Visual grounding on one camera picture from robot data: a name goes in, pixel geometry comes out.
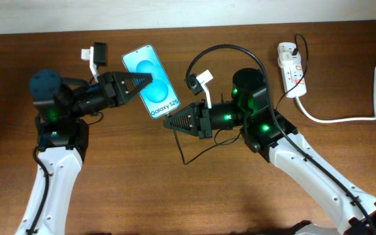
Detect blue screen smartphone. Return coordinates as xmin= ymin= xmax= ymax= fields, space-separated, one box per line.
xmin=122 ymin=44 xmax=180 ymax=119

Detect thin black charging cable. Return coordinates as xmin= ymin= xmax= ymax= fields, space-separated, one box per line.
xmin=164 ymin=33 xmax=311 ymax=166

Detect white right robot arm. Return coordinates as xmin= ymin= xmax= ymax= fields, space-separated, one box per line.
xmin=164 ymin=68 xmax=376 ymax=234

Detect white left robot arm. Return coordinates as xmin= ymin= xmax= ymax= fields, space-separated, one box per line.
xmin=16 ymin=69 xmax=153 ymax=234

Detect white USB charger adapter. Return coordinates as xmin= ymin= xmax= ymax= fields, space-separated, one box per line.
xmin=277 ymin=42 xmax=301 ymax=68

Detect white power strip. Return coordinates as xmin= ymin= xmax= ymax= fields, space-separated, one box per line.
xmin=277 ymin=42 xmax=307 ymax=99

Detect thick white power cord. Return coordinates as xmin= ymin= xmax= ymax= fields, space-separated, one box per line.
xmin=294 ymin=57 xmax=376 ymax=124

